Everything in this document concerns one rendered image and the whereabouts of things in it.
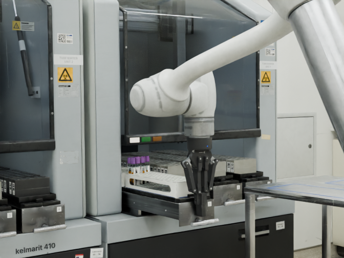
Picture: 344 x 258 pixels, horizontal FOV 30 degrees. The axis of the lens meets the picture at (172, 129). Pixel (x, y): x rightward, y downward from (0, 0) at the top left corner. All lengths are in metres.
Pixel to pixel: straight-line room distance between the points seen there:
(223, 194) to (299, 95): 2.09
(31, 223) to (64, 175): 0.21
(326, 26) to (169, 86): 0.53
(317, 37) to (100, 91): 0.91
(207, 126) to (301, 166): 2.50
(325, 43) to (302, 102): 2.96
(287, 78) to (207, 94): 2.38
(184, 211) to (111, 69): 0.53
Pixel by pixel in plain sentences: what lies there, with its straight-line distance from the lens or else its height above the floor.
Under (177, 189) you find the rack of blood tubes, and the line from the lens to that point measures 1.95.
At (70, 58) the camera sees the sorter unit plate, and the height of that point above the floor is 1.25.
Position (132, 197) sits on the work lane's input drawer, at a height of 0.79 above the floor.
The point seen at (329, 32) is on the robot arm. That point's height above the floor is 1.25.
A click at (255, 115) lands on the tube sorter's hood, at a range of 2.48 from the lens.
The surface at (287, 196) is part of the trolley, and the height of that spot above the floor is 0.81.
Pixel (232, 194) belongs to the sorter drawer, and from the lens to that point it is 2.32.
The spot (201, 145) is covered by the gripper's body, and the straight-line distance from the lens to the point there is 1.88.
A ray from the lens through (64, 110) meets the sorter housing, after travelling 2.03.
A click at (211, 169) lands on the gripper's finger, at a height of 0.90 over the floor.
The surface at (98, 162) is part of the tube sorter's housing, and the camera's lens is 2.09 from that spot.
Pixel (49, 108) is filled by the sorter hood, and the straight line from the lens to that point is 1.99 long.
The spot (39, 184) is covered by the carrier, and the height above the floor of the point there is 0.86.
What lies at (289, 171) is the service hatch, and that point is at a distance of 4.26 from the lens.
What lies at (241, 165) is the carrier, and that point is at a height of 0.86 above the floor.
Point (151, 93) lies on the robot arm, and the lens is 1.73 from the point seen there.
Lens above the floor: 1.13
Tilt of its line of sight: 3 degrees down
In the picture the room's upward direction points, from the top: 1 degrees counter-clockwise
